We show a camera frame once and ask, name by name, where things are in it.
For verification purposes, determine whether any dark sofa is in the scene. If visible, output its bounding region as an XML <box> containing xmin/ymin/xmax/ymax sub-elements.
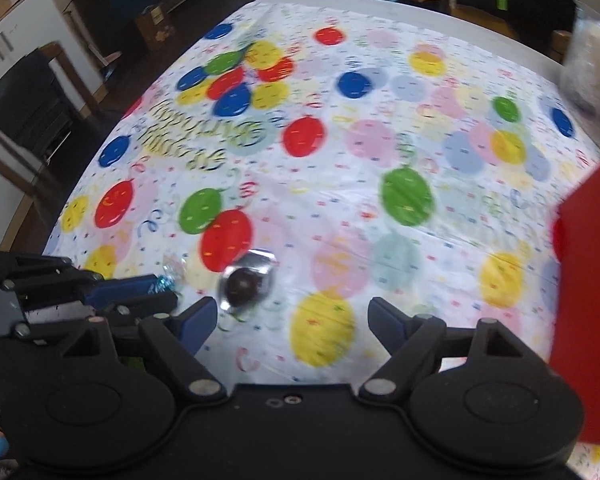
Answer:
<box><xmin>455</xmin><ymin>0</ymin><xmax>581</xmax><ymax>46</ymax></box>

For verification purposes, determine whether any blue candy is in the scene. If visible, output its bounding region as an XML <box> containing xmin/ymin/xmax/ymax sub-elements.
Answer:
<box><xmin>147</xmin><ymin>254</ymin><xmax>187</xmax><ymax>296</ymax></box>

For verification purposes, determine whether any red cardboard box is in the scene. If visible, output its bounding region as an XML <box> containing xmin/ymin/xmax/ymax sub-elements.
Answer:
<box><xmin>547</xmin><ymin>142</ymin><xmax>600</xmax><ymax>446</ymax></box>

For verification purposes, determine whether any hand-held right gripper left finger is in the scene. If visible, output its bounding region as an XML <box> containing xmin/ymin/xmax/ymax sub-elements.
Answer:
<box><xmin>62</xmin><ymin>296</ymin><xmax>227</xmax><ymax>403</ymax></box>

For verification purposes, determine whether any dark tall cabinet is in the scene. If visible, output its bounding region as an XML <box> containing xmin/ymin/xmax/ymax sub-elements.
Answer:
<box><xmin>62</xmin><ymin>0</ymin><xmax>156</xmax><ymax>56</ymax></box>

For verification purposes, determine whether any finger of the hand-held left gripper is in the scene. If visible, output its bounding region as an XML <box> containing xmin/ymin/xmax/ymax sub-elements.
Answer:
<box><xmin>80</xmin><ymin>274</ymin><xmax>160</xmax><ymax>307</ymax></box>
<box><xmin>92</xmin><ymin>292</ymin><xmax>179</xmax><ymax>328</ymax></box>

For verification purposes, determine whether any black cushioned wooden chair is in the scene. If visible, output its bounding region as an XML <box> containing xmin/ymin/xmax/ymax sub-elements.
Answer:
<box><xmin>0</xmin><ymin>42</ymin><xmax>106</xmax><ymax>251</ymax></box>

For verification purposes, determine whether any brown cardboard box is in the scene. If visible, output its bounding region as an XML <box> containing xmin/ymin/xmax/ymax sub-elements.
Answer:
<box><xmin>135</xmin><ymin>5</ymin><xmax>176</xmax><ymax>51</ymax></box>

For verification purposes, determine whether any clear bag of puffed snacks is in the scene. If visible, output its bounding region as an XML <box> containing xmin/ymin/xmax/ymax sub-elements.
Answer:
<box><xmin>560</xmin><ymin>0</ymin><xmax>600</xmax><ymax>126</ymax></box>

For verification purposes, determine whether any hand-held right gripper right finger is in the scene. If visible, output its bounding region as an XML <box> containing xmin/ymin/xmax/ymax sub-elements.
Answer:
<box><xmin>358</xmin><ymin>297</ymin><xmax>548</xmax><ymax>402</ymax></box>

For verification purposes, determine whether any balloon print tablecloth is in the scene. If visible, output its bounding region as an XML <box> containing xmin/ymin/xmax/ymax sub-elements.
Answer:
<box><xmin>42</xmin><ymin>0</ymin><xmax>600</xmax><ymax>480</ymax></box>

